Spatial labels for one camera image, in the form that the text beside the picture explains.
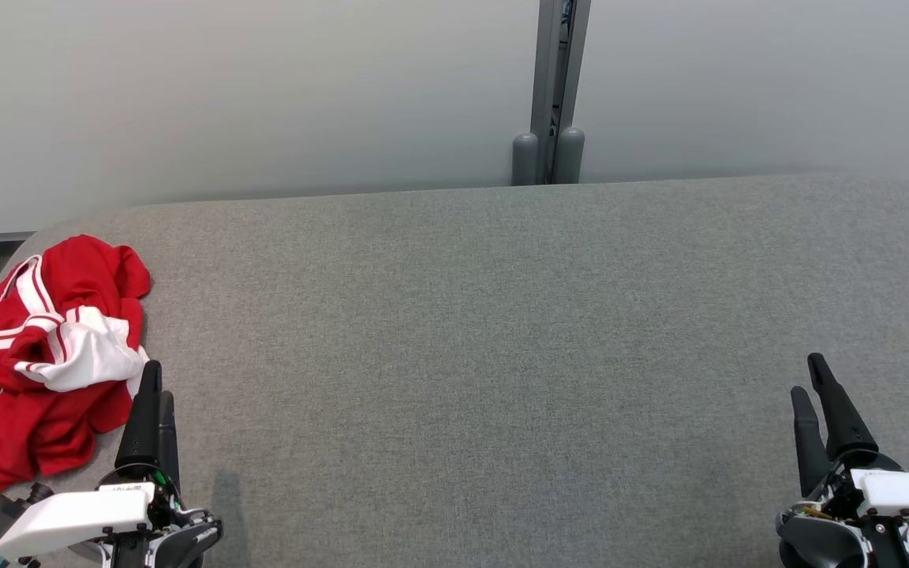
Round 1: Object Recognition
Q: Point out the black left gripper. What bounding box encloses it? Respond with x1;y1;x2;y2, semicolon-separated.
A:
98;360;223;568

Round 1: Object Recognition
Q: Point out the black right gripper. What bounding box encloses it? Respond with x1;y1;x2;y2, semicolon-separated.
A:
776;352;909;568

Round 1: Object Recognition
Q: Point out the red jersey with black number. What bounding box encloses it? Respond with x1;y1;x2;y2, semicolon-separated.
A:
0;234;152;411

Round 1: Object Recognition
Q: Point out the grey cylindrical post foot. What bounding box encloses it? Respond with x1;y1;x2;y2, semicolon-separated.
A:
511;133;540;186
555;127;586;185

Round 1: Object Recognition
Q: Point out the grey metal partition post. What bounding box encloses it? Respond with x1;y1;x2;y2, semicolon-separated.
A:
529;0;592;185

